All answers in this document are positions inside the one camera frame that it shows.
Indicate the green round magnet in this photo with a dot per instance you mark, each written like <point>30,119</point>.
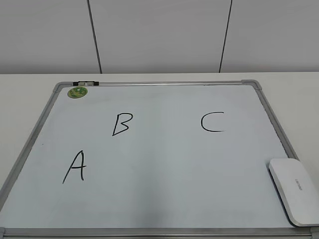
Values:
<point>77,92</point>

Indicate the white whiteboard eraser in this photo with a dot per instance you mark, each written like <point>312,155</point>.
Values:
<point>297,191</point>

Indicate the white board with grey frame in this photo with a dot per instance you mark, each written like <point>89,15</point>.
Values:
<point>151,160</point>

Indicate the black and silver frame clip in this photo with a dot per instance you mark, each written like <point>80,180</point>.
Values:
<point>85,83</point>

